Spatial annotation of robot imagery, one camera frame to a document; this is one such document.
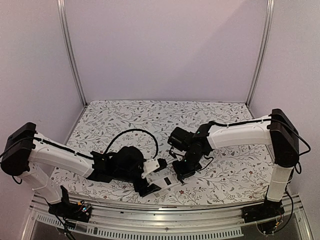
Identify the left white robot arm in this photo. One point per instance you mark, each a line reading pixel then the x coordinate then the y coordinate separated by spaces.
pixel 26 148

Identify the aluminium frame post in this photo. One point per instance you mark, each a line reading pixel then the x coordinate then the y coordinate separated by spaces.
pixel 270 4
pixel 61 7

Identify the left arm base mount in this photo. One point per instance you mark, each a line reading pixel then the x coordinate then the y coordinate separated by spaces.
pixel 80 211

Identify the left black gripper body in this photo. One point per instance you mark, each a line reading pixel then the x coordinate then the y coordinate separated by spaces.
pixel 139 188

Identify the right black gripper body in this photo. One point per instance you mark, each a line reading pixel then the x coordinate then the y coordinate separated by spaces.
pixel 190 165

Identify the white remote control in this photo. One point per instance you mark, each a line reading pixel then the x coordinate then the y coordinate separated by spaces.
pixel 166 184

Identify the floral patterned table mat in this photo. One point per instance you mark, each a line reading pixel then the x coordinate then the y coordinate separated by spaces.
pixel 233 174

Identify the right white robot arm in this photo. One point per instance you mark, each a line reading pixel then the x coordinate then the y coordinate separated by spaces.
pixel 274 130

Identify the left aluminium frame post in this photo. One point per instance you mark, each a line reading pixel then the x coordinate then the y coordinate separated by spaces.
pixel 61 7

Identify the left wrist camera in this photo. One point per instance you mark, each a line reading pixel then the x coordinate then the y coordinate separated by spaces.
pixel 153 166

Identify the right aluminium frame post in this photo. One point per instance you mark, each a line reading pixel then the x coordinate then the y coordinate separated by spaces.
pixel 270 4

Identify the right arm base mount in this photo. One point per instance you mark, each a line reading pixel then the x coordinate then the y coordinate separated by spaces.
pixel 268 215

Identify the front aluminium rail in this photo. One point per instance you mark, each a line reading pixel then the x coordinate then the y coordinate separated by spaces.
pixel 116 220

